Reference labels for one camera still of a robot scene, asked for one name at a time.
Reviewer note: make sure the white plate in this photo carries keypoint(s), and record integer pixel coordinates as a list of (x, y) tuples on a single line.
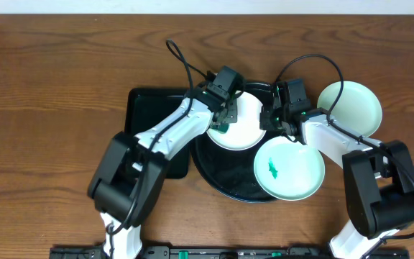
[(245, 133)]

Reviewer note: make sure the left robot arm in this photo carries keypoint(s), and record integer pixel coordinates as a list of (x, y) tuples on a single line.
[(128, 180)]

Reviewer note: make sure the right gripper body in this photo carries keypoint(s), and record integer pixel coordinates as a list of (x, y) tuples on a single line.
[(274, 119)]

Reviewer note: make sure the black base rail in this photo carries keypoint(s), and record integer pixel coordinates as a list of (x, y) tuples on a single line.
[(165, 252)]

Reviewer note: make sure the black round tray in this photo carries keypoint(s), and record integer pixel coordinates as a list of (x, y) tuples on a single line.
[(231, 172)]

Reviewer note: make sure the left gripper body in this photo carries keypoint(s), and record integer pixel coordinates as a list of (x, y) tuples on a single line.
[(226, 115)]

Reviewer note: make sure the light green plate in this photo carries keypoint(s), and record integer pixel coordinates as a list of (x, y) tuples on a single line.
[(288, 170), (358, 110)]

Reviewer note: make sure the black rectangular tray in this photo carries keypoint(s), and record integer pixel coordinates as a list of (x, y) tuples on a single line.
[(148, 106)]

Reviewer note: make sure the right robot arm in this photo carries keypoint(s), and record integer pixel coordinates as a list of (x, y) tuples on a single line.
[(378, 177)]

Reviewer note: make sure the green sponge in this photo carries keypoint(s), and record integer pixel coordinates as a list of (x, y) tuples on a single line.
[(222, 128)]

